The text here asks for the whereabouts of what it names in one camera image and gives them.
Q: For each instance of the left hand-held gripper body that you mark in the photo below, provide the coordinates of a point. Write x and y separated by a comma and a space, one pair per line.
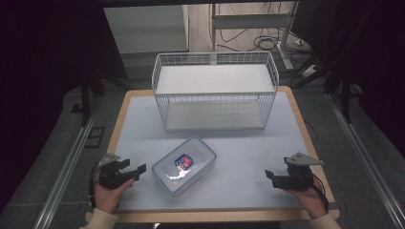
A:
110, 176

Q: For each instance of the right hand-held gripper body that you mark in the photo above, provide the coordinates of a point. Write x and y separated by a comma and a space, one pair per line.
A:
296, 181

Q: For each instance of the clear plastic food container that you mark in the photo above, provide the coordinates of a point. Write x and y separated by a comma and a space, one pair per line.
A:
191, 149

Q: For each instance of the person's left hand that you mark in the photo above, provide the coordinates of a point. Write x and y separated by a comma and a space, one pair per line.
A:
108, 198

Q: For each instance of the person's right hand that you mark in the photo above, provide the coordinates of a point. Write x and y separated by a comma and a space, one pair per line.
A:
313, 202

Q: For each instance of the pale blue table mat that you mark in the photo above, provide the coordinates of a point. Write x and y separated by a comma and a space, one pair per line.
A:
254, 152

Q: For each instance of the black floor plate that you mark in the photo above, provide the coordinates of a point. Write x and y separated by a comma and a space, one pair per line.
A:
95, 136

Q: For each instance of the black metal stand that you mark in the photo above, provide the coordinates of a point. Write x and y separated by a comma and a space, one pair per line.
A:
85, 95
345, 95

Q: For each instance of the white power strip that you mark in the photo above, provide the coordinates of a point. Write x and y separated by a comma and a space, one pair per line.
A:
309, 71

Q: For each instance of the white cabinet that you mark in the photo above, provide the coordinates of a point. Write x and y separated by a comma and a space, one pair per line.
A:
144, 28

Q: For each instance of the aluminium floor rail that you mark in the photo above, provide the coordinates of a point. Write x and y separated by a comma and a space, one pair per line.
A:
67, 168
366, 159

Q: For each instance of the white metal desk frame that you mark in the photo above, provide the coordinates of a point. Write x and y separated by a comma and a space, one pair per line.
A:
251, 20

